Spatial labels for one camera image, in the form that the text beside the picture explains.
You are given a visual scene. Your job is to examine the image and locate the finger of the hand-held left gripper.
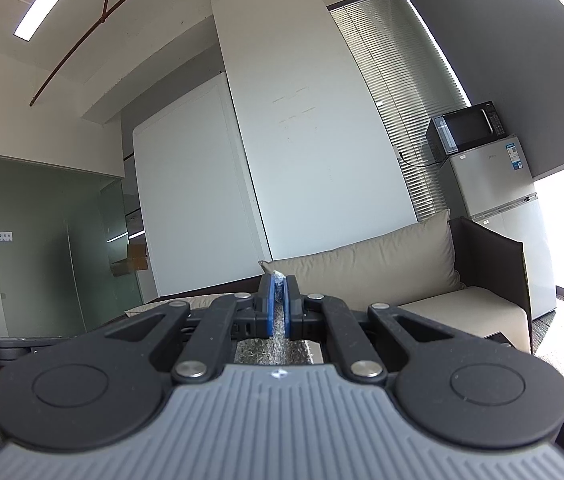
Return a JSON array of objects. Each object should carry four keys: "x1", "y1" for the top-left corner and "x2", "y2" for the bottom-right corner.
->
[{"x1": 0, "y1": 337, "x2": 38, "y2": 362}]

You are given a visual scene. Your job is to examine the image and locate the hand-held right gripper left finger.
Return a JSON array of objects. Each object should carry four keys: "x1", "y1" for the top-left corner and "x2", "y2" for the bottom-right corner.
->
[{"x1": 104, "y1": 275, "x2": 277, "y2": 385}]

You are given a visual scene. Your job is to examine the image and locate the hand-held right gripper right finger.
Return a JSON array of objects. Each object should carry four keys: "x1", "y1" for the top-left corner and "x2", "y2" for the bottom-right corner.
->
[{"x1": 286, "y1": 276, "x2": 462, "y2": 385}]

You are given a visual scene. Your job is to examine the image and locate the grey fluffy towel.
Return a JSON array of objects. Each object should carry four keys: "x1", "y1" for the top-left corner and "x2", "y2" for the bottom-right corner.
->
[{"x1": 233, "y1": 271, "x2": 326, "y2": 367}]

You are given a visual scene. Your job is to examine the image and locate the large beige cushion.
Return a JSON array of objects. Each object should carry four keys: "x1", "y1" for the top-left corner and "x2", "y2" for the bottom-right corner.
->
[{"x1": 259, "y1": 208, "x2": 466, "y2": 307}]

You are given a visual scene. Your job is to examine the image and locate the white board panel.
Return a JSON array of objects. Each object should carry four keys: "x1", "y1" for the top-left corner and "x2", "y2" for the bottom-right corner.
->
[{"x1": 132, "y1": 72, "x2": 271, "y2": 298}]

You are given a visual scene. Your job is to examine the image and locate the dark brown sofa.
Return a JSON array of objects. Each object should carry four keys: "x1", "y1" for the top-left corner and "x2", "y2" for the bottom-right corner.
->
[{"x1": 124, "y1": 217, "x2": 532, "y2": 356}]

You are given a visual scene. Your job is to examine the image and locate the grey window blinds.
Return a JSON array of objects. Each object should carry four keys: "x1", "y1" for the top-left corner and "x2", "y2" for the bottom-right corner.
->
[{"x1": 328, "y1": 0, "x2": 468, "y2": 224}]

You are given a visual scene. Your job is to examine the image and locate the white fridge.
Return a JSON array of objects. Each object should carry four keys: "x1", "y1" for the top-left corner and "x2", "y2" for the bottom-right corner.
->
[{"x1": 436, "y1": 134, "x2": 557, "y2": 319}]

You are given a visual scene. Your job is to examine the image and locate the black microwave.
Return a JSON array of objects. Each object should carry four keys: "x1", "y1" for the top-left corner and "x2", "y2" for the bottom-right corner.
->
[{"x1": 425, "y1": 101, "x2": 505, "y2": 165}]

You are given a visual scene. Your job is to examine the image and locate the red ceiling pipe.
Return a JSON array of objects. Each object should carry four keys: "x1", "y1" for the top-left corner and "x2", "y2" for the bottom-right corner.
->
[{"x1": 28, "y1": 0, "x2": 179, "y2": 107}]

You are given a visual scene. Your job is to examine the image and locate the black power cable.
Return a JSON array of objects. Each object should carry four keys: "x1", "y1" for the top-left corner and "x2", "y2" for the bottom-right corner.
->
[{"x1": 397, "y1": 150, "x2": 438, "y2": 169}]

